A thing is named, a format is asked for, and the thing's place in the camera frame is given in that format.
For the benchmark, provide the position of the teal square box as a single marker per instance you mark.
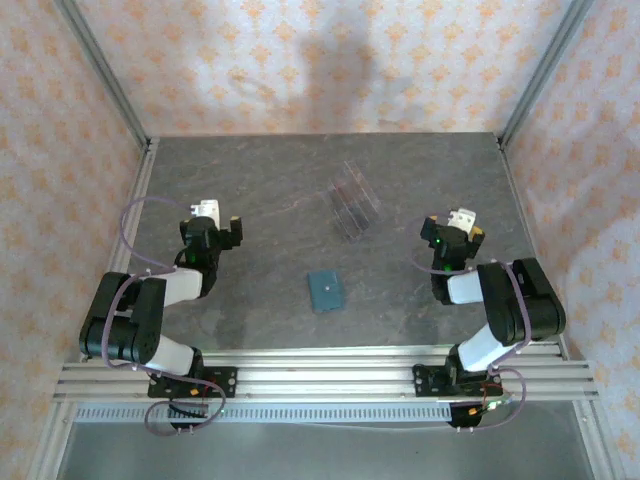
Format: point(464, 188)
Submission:
point(325, 292)

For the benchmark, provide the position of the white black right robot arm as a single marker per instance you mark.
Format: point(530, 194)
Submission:
point(545, 305)

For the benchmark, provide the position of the clear acrylic card stand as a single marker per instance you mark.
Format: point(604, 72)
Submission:
point(352, 225)

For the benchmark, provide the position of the orange credit card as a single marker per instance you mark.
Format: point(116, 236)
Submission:
point(356, 174)

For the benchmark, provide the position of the red credit card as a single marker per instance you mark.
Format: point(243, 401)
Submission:
point(341, 189)

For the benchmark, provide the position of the wide aluminium mounting beam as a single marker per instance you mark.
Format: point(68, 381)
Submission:
point(325, 382)

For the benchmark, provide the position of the orange patterned fabric backdrop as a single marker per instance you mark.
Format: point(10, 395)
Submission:
point(320, 50)

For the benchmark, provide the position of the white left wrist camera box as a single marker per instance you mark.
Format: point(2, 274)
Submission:
point(207, 207)

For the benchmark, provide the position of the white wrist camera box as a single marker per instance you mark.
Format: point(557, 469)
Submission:
point(462, 219)
point(207, 207)

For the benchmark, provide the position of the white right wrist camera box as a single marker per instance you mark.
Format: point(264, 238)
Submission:
point(462, 219)

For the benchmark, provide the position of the aluminium side rail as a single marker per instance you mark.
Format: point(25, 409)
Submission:
point(520, 200)
point(135, 210)

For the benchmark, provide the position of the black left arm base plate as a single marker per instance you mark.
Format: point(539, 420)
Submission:
point(225, 382)

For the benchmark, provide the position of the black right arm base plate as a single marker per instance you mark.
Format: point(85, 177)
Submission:
point(425, 382)

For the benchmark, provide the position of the aluminium table edge rail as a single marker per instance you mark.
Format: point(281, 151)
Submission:
point(325, 352)

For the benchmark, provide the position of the black wiring bracket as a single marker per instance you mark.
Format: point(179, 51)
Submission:
point(187, 412)
point(462, 417)

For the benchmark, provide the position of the aluminium frame post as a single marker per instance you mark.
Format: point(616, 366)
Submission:
point(545, 75)
point(105, 75)

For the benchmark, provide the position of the aluminium frame leg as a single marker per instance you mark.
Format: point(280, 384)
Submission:
point(50, 445)
point(597, 445)

